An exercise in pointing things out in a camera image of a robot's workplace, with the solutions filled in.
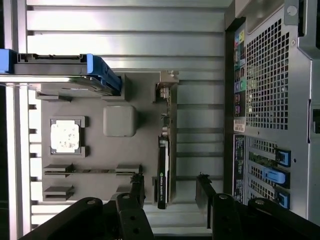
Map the blue expansion slot latch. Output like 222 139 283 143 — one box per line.
259 165 292 190
274 188 292 211
274 147 292 167

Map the grey parts rack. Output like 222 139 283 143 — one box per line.
35 71 180 209

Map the silver CPU chip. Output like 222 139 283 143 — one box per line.
50 119 81 154

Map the open black PC case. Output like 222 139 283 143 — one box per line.
224 0 320 225

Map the hard disk with blue carrier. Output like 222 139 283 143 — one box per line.
0 48 124 97

